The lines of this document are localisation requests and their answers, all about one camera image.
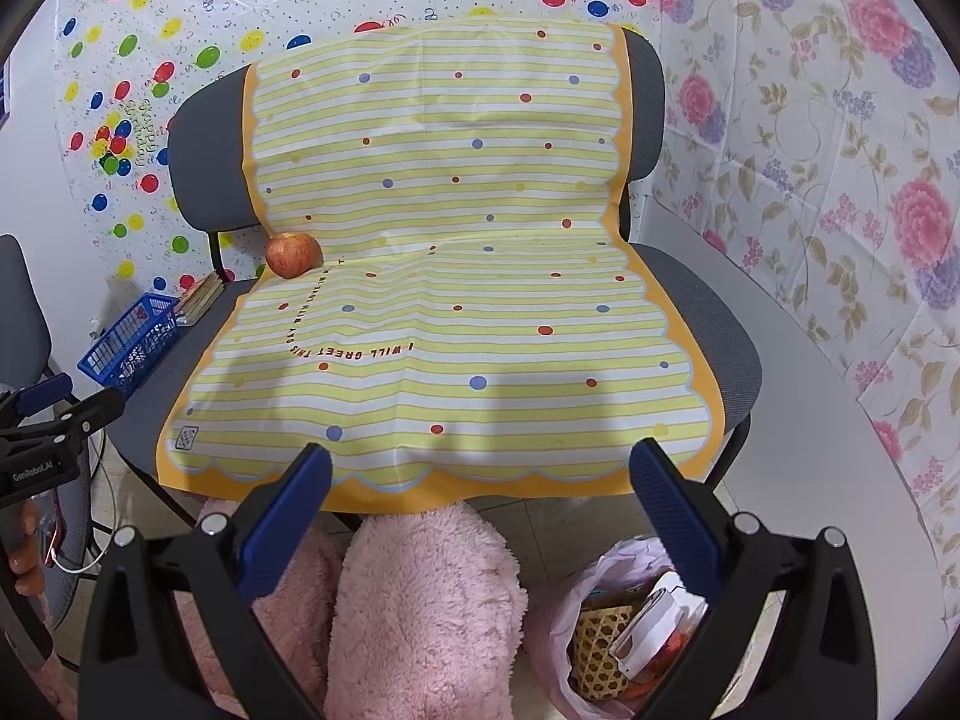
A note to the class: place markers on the floral print plastic sheet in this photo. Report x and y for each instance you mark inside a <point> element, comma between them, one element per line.
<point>825,165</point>

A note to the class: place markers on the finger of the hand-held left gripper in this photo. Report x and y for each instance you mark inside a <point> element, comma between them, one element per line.
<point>45,391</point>
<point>90,409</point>

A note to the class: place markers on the pink translucent plastic bag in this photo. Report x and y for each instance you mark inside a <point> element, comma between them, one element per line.
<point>547,645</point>

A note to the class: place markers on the blue plastic basket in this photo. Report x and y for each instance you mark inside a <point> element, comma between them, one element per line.
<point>112,360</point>

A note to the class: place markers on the balloon print plastic sheet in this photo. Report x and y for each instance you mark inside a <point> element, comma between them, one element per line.
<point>150,52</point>

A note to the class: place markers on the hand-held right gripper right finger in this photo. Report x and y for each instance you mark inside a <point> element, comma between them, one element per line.
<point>675,517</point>

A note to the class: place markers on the person's left hand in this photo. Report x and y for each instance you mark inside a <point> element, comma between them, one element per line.
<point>28,562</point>

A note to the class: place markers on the white small carton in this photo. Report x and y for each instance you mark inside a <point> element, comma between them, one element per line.
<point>652,626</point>

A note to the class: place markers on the grey office chair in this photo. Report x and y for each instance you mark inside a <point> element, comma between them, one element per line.
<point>202,165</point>

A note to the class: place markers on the red apple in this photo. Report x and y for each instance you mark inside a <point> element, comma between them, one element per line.
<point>291,255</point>

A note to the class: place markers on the orange spiral notebook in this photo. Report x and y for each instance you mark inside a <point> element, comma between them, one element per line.
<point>201,298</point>

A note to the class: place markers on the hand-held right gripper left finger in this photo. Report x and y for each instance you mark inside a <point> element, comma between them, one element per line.
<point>289,517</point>

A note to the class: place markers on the woven bamboo basket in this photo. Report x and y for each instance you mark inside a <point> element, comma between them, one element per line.
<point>600,649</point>

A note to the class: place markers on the dark grey chair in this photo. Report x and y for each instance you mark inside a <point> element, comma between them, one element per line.
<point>19,315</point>

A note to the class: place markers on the pink fluffy pants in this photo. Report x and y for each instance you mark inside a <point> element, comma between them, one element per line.
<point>420,615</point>

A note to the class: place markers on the yellow striped plastic mat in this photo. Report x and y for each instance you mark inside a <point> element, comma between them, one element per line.
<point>450,202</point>

